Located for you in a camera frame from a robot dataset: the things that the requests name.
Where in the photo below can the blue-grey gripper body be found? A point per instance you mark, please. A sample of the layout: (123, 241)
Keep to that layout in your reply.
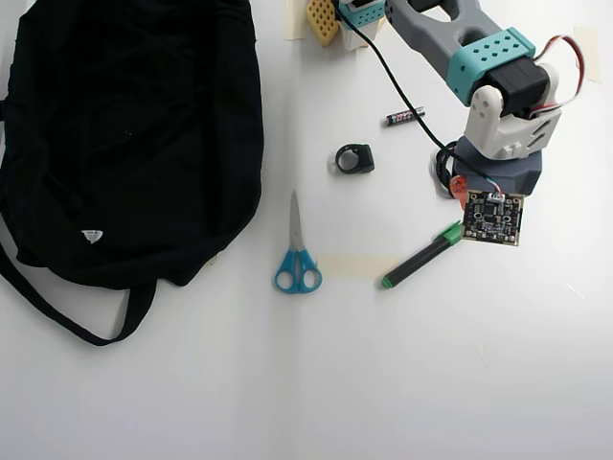
(498, 173)

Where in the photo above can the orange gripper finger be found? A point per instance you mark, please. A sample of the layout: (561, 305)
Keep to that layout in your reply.
(460, 189)

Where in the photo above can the green capped black marker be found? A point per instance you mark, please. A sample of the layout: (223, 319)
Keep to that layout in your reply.
(416, 259)

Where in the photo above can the white teal grey robot arm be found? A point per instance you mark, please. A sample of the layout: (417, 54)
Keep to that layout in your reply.
(431, 29)

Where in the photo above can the black fabric bag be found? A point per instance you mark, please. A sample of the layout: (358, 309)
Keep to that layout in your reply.
(120, 144)

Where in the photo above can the black AAA battery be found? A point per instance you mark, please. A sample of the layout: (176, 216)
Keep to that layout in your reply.
(397, 118)

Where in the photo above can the long masking tape strip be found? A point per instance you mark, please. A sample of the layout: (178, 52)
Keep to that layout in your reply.
(354, 267)

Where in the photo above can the torn masking tape piece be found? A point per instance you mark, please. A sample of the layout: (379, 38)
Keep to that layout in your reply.
(591, 52)

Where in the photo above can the yellow perforated block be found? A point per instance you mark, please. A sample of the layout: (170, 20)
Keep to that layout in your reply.
(320, 21)

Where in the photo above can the narrow masking tape strip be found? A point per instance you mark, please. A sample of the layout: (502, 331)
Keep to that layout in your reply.
(293, 24)

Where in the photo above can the small masking tape scrap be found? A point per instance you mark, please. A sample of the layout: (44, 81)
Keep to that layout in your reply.
(212, 261)

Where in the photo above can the bare camera circuit board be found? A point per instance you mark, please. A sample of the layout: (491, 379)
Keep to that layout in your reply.
(493, 220)

